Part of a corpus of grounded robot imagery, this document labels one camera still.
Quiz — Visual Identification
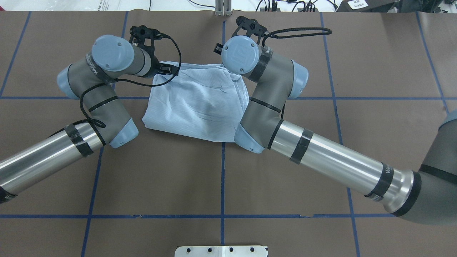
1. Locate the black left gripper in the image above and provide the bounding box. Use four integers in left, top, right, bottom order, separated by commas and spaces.
148, 56, 180, 78

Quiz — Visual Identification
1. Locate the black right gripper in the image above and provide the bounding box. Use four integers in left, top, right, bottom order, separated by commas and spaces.
214, 43, 224, 56

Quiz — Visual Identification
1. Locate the light blue button shirt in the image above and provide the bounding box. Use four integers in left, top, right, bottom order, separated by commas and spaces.
142, 63, 249, 142

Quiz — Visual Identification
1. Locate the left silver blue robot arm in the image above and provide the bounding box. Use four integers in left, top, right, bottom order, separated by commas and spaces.
1, 26, 181, 203

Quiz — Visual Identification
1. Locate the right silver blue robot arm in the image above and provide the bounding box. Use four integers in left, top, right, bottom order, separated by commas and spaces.
214, 35, 457, 226

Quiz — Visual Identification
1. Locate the clear plastic bag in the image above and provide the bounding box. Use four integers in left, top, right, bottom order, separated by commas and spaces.
33, 0, 121, 11

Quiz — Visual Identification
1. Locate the aluminium frame post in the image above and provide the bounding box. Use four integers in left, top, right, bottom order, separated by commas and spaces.
215, 0, 233, 16

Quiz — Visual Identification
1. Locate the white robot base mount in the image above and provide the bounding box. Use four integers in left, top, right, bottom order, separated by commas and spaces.
174, 245, 269, 257

